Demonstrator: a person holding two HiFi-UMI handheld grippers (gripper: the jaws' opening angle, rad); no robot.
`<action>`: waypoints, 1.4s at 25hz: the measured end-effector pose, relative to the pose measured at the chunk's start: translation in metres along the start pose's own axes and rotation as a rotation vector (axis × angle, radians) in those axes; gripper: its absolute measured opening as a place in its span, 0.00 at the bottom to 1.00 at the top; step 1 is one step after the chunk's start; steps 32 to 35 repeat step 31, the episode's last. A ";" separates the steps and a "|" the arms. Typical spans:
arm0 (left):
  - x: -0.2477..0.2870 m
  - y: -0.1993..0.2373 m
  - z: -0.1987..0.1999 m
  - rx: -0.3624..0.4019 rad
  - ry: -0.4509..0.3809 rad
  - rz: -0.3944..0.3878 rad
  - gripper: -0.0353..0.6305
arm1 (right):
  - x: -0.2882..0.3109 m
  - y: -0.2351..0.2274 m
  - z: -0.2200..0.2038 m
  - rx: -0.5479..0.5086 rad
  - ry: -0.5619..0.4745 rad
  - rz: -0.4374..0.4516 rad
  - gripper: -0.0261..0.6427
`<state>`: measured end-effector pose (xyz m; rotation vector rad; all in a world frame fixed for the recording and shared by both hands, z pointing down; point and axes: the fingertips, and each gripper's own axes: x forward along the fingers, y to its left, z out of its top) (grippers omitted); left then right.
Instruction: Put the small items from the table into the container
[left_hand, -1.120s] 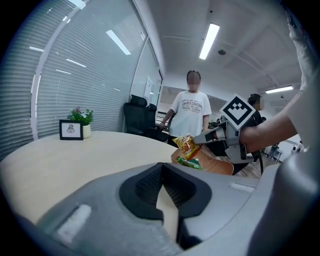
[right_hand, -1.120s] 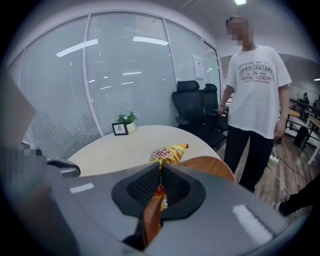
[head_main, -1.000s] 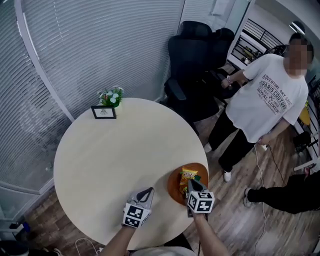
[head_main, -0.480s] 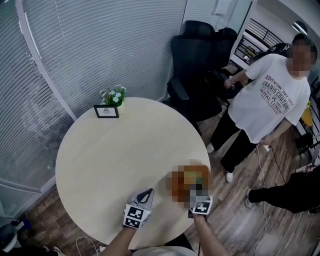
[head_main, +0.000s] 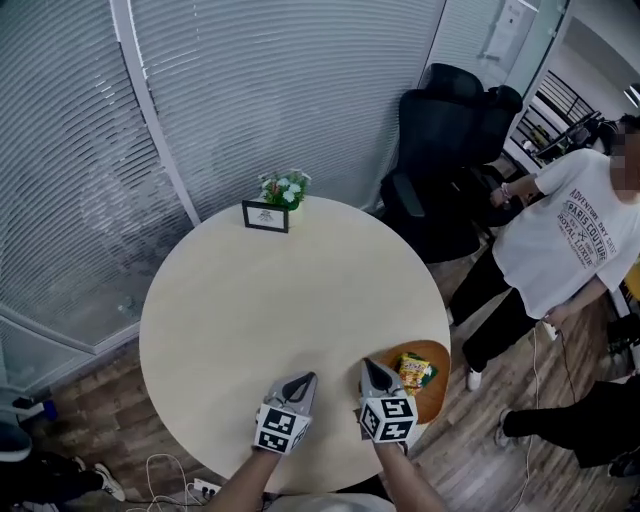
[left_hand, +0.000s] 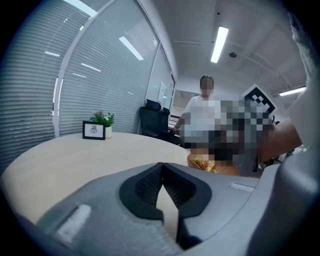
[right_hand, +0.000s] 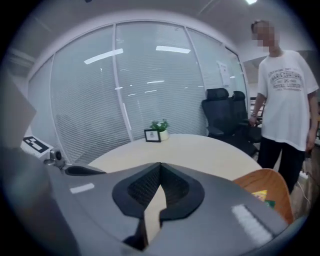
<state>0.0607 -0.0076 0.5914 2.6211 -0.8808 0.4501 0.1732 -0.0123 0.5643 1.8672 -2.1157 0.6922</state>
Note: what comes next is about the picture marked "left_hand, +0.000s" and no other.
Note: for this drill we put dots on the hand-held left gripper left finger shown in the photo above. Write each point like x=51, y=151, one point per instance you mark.
x=105, y=200

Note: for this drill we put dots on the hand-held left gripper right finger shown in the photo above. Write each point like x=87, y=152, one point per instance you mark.
x=220, y=197

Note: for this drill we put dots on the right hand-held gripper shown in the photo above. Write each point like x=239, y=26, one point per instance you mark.
x=257, y=100

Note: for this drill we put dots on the brown wooden bowl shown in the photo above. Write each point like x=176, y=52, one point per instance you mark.
x=225, y=171

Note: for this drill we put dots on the orange snack packet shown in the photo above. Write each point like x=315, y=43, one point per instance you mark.
x=203, y=165

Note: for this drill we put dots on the person's right forearm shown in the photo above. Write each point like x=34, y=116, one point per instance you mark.
x=282, y=140

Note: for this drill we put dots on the long ceiling light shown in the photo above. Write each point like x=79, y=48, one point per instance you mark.
x=219, y=43
x=292, y=91

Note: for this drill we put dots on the round smoke detector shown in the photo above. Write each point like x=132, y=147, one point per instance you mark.
x=232, y=54

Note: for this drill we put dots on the person's grey shirt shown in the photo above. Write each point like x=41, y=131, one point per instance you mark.
x=310, y=112

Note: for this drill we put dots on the potted plant with white flowers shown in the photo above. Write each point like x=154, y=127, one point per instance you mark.
x=105, y=118

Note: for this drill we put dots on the black office chair with headrest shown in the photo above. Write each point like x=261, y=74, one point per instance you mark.
x=150, y=120

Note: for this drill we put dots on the black picture frame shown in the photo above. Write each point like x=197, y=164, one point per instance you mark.
x=93, y=130

